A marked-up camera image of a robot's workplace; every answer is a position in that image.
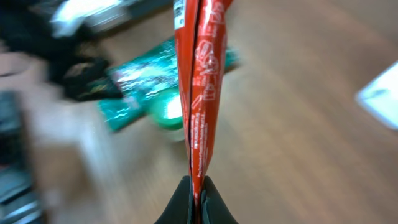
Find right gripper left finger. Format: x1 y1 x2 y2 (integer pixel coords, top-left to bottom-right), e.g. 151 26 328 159
155 175 194 224

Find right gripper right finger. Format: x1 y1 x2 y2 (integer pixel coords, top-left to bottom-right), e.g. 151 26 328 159
200 176 238 224

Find green lid jar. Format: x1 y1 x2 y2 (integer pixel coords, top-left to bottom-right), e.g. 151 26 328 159
149 88 185 142

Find green 3M gloves packet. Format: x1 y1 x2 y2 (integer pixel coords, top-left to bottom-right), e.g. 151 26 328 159
98 37 240 132

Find red sachet stick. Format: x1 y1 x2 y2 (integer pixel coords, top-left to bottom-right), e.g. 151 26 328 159
174 0 232 205

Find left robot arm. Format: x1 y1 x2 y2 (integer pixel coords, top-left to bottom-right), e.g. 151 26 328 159
1 56 174 223

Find white barcode scanner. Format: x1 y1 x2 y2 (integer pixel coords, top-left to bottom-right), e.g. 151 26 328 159
355 62 397 131

